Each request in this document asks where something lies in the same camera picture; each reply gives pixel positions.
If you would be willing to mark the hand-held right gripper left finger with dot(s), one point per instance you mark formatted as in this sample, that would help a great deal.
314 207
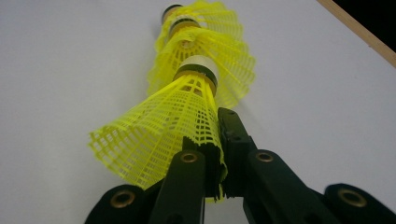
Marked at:
182 186

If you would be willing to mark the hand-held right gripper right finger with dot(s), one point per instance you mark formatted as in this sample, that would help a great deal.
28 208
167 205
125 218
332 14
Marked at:
267 186

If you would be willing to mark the yellow plastic shuttlecock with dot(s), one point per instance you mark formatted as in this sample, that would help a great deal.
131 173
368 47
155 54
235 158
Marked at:
149 130
230 62
224 21

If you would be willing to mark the white table cover sheet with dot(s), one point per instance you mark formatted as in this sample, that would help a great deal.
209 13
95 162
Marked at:
62 62

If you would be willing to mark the wooden table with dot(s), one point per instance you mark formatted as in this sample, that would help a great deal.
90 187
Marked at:
367 34

